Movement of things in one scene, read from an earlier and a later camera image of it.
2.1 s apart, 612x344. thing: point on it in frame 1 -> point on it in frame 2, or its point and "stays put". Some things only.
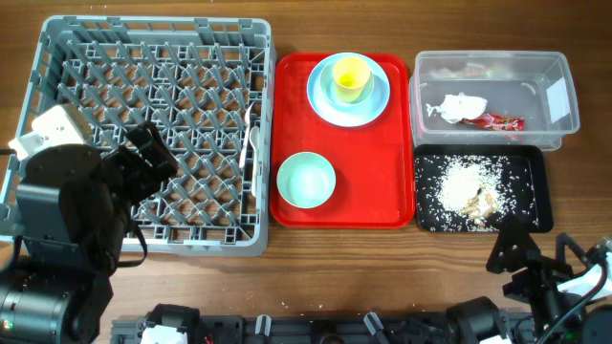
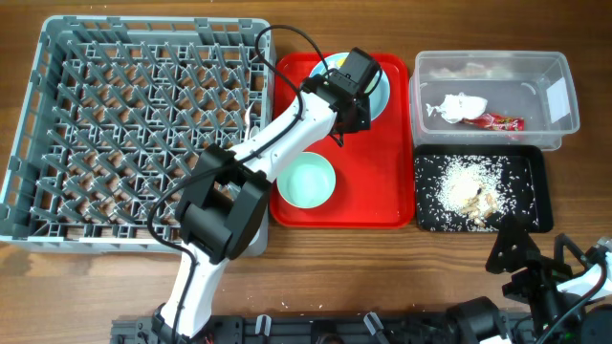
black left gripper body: (120, 199) -> (363, 120)
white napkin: (457, 106) stays put
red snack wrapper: (496, 121) stays put
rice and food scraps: (468, 192) stays put
